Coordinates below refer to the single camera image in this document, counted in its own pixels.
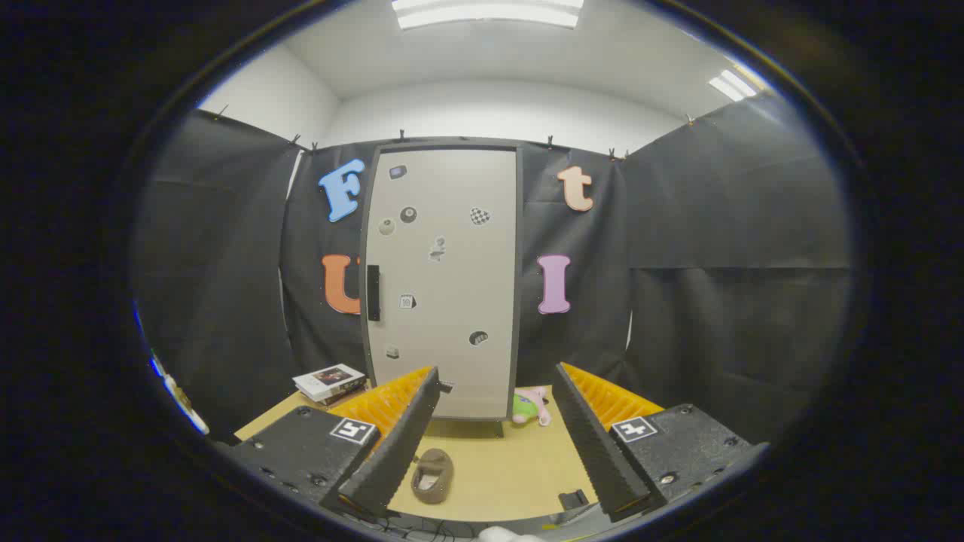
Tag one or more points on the brown fuzzy shoe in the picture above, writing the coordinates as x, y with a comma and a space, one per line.
437, 470

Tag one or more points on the grey shoe cabinet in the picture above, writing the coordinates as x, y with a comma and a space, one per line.
520, 301

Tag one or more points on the white rounded object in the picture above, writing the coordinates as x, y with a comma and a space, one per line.
510, 535

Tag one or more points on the pink and green plush toy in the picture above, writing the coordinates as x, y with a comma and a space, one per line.
532, 406

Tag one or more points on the white and blue object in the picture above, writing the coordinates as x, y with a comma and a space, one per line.
177, 395

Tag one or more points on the small black block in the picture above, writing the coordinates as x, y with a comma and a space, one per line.
573, 499

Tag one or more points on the black backdrop cloth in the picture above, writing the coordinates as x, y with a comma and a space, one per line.
715, 226

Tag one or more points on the long ceiling light panel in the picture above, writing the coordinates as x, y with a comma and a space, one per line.
489, 13

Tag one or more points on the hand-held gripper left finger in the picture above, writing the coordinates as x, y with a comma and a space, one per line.
399, 444

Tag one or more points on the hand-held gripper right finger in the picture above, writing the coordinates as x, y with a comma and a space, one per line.
595, 444

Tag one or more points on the stack of books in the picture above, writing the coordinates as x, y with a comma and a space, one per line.
329, 381

